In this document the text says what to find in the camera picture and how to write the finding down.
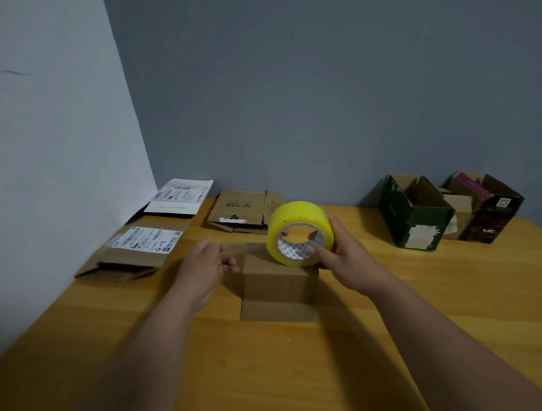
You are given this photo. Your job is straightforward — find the person's right hand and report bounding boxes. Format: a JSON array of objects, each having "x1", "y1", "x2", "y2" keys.
[{"x1": 305, "y1": 213, "x2": 392, "y2": 298}]

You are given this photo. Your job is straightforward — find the person's left hand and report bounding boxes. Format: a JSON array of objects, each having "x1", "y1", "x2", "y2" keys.
[{"x1": 173, "y1": 239, "x2": 241, "y2": 312}]

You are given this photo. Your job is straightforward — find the person's right forearm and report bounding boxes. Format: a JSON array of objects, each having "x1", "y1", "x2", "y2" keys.
[{"x1": 370, "y1": 277, "x2": 542, "y2": 411}]

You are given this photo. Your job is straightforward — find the pink and black carton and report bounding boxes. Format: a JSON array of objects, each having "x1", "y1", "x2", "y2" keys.
[{"x1": 442, "y1": 170, "x2": 526, "y2": 244}]

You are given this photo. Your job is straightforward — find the person's left forearm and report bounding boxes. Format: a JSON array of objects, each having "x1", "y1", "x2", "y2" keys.
[{"x1": 84, "y1": 290, "x2": 198, "y2": 411}]

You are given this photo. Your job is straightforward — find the brown carton with label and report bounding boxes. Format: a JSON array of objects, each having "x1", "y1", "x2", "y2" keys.
[{"x1": 223, "y1": 242, "x2": 321, "y2": 323}]

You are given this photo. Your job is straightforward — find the green box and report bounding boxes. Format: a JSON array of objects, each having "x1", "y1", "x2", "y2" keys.
[{"x1": 378, "y1": 174, "x2": 456, "y2": 252}]

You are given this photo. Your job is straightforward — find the plain brown carton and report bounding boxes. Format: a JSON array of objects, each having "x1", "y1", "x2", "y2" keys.
[{"x1": 206, "y1": 189, "x2": 289, "y2": 236}]

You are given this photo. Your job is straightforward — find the black box white label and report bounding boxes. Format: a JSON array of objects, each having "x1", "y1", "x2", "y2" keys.
[{"x1": 125, "y1": 178, "x2": 215, "y2": 225}]

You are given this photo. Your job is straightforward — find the yellow tape roll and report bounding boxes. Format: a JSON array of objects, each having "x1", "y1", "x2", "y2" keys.
[{"x1": 266, "y1": 201, "x2": 335, "y2": 268}]

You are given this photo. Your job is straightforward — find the small brown cardboard box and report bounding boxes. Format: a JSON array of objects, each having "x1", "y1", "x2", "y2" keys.
[{"x1": 436, "y1": 187, "x2": 474, "y2": 241}]

